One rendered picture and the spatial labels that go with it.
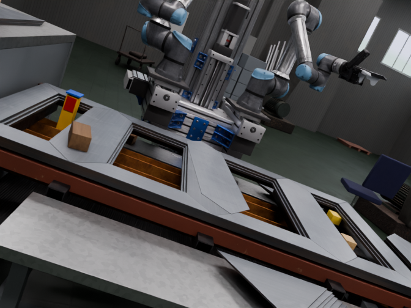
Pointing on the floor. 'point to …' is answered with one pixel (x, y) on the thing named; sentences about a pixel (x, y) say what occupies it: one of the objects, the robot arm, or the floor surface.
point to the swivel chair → (380, 181)
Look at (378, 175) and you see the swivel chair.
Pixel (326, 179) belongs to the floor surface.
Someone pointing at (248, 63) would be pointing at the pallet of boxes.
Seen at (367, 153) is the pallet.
